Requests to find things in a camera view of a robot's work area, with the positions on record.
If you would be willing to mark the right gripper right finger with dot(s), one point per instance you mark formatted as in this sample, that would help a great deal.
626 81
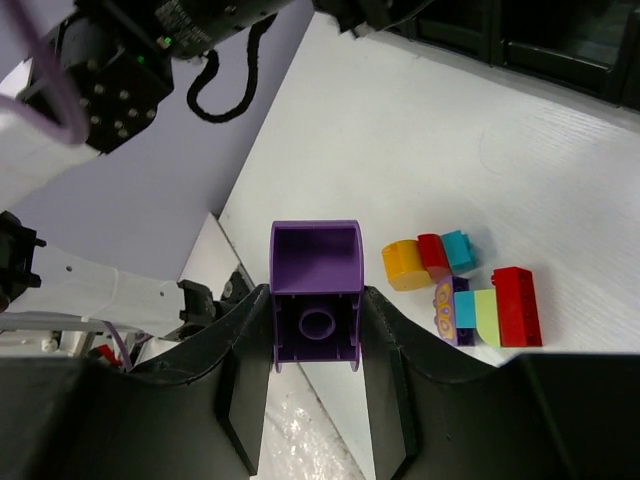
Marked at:
438 413

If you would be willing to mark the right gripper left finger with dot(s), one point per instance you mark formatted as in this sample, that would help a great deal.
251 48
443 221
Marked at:
193 412

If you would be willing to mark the orange yellow lego brick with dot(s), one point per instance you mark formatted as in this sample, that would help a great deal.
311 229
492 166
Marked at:
403 266

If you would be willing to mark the red curved lego brick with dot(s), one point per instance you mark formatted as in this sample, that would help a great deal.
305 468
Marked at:
433 256

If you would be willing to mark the small teal lego brick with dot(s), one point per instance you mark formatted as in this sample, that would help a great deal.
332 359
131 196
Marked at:
459 251

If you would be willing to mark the purple heart lego plate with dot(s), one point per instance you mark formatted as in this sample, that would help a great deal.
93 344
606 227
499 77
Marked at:
316 282

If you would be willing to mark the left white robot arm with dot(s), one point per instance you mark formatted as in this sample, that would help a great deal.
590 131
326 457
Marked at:
89 86

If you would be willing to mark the purple oval lego piece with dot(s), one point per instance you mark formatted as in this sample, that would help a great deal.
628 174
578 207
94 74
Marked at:
445 312

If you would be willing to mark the yellow green lego brick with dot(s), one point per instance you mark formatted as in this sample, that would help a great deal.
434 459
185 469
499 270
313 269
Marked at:
487 320

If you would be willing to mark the teal pink lego brick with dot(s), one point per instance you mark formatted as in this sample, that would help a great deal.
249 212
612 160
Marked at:
465 312

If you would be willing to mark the red long lego brick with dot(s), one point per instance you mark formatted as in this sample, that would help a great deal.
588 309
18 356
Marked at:
517 307

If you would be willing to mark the black bin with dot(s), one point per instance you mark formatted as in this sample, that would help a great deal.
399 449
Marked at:
630 92
586 46
460 26

